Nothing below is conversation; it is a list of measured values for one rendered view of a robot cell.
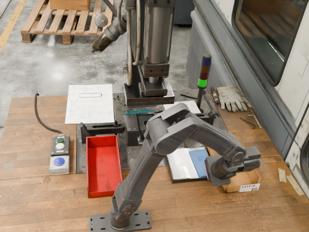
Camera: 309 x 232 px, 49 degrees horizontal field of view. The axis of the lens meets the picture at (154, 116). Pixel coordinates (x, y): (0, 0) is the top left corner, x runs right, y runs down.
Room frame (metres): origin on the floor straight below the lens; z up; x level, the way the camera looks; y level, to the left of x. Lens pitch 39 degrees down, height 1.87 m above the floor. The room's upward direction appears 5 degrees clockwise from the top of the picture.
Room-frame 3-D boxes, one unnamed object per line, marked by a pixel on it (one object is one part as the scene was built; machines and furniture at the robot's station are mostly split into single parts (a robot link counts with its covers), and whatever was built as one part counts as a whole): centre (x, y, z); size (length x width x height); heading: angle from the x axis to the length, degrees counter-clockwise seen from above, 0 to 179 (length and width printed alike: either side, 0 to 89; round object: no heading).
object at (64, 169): (0.85, 0.34, 0.90); 0.07 x 0.07 x 0.06; 13
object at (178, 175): (0.91, -0.15, 0.91); 0.17 x 0.16 x 0.02; 103
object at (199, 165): (0.90, -0.20, 0.93); 0.15 x 0.07 x 0.03; 16
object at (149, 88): (1.12, 0.04, 1.22); 0.26 x 0.18 x 0.30; 13
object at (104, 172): (0.85, 0.17, 0.93); 0.25 x 0.12 x 0.06; 13
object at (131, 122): (1.06, 0.01, 0.98); 0.20 x 0.10 x 0.01; 103
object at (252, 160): (0.76, -0.28, 1.12); 0.12 x 0.09 x 0.12; 109
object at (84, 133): (1.00, 0.26, 0.95); 0.06 x 0.03 x 0.09; 103
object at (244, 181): (0.92, -0.31, 0.93); 0.25 x 0.13 x 0.08; 13
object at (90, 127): (1.02, 0.19, 0.95); 0.15 x 0.03 x 0.10; 103
